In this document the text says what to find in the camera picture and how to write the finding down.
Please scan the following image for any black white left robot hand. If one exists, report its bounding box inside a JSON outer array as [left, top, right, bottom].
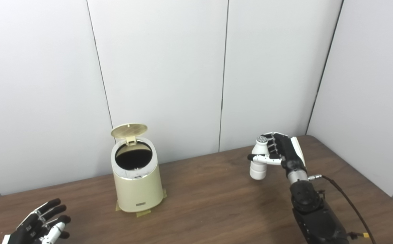
[[1, 199, 71, 244]]

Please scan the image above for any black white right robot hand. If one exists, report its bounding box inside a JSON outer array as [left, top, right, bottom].
[[247, 132, 307, 172]]

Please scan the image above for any small white plastic bottle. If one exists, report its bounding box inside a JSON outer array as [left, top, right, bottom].
[[249, 136, 269, 180]]

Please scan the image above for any cream-colored bin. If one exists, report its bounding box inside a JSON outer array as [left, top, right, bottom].
[[111, 137, 164, 213]]

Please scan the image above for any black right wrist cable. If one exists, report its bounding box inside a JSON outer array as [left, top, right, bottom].
[[308, 174, 376, 244]]

